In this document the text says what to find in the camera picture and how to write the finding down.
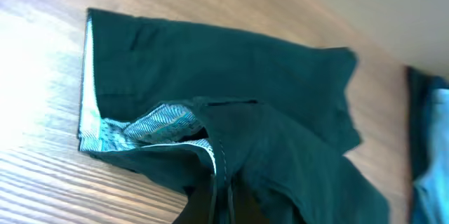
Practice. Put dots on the light blue denim shorts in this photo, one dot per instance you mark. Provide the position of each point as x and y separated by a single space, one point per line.
432 186

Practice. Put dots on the black shorts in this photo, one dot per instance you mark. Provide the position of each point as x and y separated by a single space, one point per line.
251 128

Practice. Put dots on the blue garment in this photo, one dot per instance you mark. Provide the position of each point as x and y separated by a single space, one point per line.
420 88

